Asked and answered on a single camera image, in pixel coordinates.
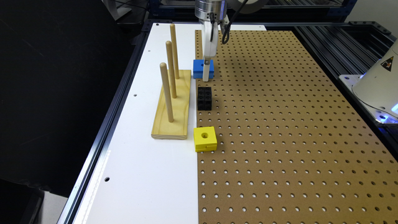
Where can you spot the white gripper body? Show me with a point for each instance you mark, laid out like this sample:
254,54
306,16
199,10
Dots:
209,33

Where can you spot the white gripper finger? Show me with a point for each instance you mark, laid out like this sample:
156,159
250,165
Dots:
206,69

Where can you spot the blue block with hole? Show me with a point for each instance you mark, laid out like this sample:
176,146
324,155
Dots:
198,69

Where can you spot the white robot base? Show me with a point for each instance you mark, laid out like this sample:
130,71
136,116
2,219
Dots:
386,67

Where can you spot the black cube block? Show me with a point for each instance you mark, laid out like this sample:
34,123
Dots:
204,98

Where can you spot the yellow block with hole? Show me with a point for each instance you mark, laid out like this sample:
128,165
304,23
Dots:
205,139

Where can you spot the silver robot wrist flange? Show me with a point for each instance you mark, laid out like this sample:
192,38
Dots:
203,9

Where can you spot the middle wooden peg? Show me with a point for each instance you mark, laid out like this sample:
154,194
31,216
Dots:
173,90

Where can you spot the wooden peg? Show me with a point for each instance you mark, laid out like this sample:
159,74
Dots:
174,50
173,90
166,87

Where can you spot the front wooden peg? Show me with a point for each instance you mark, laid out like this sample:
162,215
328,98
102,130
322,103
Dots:
166,87

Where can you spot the rear wooden peg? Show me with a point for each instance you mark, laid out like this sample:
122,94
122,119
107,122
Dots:
174,50

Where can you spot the wooden peg stand base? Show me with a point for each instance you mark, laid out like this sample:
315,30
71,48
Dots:
162,128

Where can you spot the brown perforated pegboard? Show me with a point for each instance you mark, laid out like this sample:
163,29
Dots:
291,149

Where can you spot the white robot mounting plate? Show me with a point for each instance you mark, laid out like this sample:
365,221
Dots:
378,96

